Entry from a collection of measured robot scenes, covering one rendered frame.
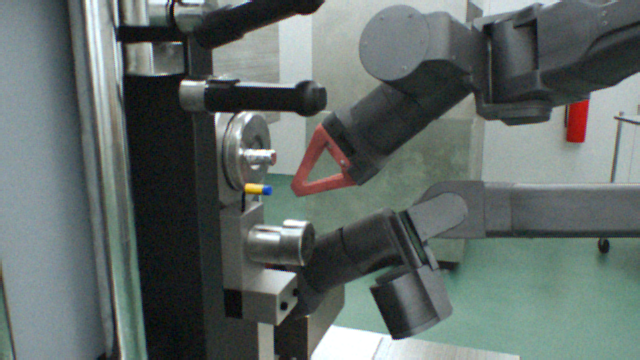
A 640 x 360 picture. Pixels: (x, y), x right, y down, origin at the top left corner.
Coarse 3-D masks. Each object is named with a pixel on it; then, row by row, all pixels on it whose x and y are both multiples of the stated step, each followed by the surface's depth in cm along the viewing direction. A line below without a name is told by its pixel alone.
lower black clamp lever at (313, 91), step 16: (224, 80) 21; (304, 80) 20; (208, 96) 21; (224, 96) 21; (240, 96) 21; (256, 96) 21; (272, 96) 20; (288, 96) 20; (304, 96) 20; (320, 96) 20; (224, 112) 21; (304, 112) 20
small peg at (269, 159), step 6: (246, 150) 52; (252, 150) 52; (258, 150) 52; (264, 150) 51; (270, 150) 51; (246, 156) 51; (252, 156) 51; (258, 156) 51; (264, 156) 51; (270, 156) 51; (246, 162) 52; (252, 162) 52; (258, 162) 51; (264, 162) 51; (270, 162) 51
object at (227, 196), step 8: (248, 112) 55; (256, 112) 57; (216, 120) 50; (224, 120) 51; (216, 128) 50; (224, 128) 51; (216, 136) 50; (216, 144) 50; (224, 176) 52; (224, 184) 52; (224, 192) 52; (232, 192) 54; (240, 192) 55; (224, 200) 52; (232, 200) 54; (248, 200) 57
